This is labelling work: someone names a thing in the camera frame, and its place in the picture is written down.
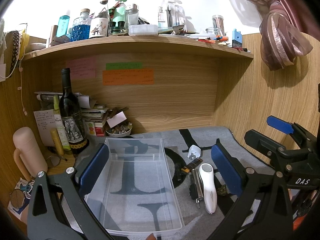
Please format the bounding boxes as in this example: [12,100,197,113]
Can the white handheld massager device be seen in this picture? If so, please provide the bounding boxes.
[199,163,217,215]

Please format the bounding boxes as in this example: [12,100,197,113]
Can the silver metal flashlight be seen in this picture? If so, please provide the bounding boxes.
[191,169,203,209]

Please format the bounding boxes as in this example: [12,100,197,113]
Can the white power plug adapter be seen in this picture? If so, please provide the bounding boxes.
[187,145,201,160]

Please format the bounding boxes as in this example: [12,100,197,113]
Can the clear plastic storage box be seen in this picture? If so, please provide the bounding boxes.
[85,138,184,238]

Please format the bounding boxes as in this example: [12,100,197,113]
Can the black gold rectangular lighter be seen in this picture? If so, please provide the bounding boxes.
[181,158,203,175]

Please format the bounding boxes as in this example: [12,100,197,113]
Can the black usb wireless microphone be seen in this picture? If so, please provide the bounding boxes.
[174,163,181,181]

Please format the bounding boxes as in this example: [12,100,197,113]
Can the grey desk mat black letters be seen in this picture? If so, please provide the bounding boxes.
[60,126,276,240]

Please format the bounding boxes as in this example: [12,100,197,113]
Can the white bowl of stones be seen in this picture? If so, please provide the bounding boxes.
[106,122,132,138]

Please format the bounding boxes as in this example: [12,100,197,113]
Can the yellow lip balm tube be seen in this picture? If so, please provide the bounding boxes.
[50,128,65,156]

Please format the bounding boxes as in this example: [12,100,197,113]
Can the white card in bowl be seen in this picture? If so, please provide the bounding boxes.
[107,111,127,128]

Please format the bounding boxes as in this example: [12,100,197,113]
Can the green spray bottle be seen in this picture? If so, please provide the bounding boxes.
[53,95,71,151]

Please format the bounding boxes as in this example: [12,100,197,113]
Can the dark wine bottle elephant label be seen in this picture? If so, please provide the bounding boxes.
[59,68,89,156]

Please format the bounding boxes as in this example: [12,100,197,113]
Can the beige pink thermos mug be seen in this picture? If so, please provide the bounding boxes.
[12,127,48,181]

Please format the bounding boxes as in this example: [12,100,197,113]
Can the white handwritten note paper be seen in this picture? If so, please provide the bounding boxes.
[34,109,56,147]

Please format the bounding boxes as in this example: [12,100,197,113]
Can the blue cartoon sticker card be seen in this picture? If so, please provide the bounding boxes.
[8,178,35,224]

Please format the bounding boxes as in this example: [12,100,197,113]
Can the round wooden coaster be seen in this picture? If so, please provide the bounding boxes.
[10,189,25,210]

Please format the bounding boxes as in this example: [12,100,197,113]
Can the pink tied curtain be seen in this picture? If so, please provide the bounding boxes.
[221,0,314,71]

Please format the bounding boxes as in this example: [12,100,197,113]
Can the pink sticky note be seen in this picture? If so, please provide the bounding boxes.
[66,57,96,80]

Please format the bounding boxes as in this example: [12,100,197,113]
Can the blue box on shelf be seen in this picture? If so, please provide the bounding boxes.
[232,29,242,48]

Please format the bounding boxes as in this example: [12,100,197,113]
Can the green sticky note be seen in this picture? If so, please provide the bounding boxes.
[106,62,143,70]

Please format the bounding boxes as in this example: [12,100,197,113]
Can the orange sticky note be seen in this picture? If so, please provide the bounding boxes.
[103,68,154,86]

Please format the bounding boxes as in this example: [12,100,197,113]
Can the blue liquid glass bottle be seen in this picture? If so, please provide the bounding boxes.
[71,8,92,42]

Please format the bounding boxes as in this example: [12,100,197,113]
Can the white illustrated mug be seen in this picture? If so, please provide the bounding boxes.
[89,17,109,38]

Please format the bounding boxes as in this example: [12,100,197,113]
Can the wooden shelf board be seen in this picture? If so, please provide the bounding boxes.
[24,36,253,61]

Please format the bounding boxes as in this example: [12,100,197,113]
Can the white plastic container on shelf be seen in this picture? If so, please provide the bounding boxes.
[129,24,158,36]

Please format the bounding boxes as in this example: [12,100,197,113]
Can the teal glass bottle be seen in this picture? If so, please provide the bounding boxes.
[56,15,70,37]

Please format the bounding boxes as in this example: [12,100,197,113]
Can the green figurine bottle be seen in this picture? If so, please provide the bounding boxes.
[109,0,127,36]

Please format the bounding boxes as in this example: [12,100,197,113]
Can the clear glass jar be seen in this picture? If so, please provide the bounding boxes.
[166,0,185,28]

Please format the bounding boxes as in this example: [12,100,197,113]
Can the round wire eyeglasses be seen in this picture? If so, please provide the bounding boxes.
[44,154,67,168]

